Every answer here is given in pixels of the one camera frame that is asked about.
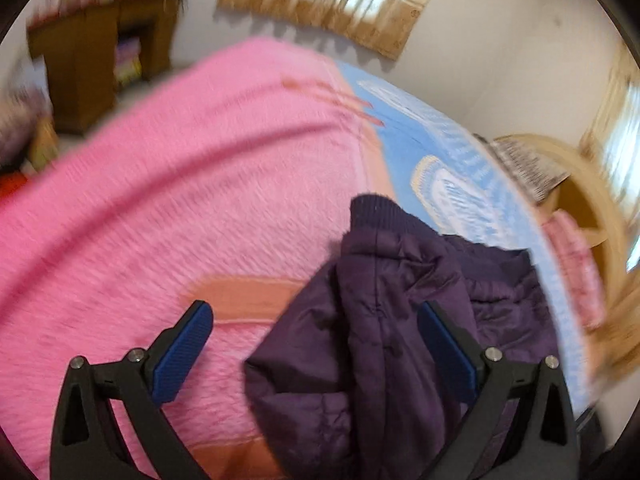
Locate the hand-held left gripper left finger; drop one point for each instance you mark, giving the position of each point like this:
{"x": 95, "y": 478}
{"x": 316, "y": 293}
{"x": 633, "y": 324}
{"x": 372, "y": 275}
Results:
{"x": 182, "y": 352}

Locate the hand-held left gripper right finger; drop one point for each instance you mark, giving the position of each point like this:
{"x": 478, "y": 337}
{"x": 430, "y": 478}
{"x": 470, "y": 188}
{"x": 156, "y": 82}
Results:
{"x": 447, "y": 355}

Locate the purple padded jacket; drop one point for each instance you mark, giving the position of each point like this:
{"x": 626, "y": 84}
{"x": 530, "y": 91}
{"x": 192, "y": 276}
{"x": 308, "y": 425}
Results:
{"x": 375, "y": 350}

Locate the pink knitted blanket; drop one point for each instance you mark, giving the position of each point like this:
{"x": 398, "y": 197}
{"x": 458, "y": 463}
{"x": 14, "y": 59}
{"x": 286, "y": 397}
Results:
{"x": 175, "y": 200}

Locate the pink folded cloth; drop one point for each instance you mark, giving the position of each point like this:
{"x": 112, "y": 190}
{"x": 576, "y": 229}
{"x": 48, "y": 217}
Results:
{"x": 575, "y": 265}

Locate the patterned pillow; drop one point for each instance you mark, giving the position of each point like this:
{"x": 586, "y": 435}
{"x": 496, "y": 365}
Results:
{"x": 530, "y": 167}

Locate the cream wooden headboard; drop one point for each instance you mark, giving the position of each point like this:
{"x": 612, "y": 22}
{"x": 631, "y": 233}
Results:
{"x": 590, "y": 200}

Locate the beige patterned curtain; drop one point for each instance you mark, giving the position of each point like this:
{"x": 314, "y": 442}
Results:
{"x": 622, "y": 150}
{"x": 340, "y": 0}

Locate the pale pink down jacket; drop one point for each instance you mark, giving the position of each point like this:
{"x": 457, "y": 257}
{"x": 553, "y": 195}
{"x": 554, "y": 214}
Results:
{"x": 20, "y": 130}

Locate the brown wooden desk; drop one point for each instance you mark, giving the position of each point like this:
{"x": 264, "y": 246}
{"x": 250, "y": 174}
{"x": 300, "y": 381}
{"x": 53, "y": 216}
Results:
{"x": 80, "y": 65}

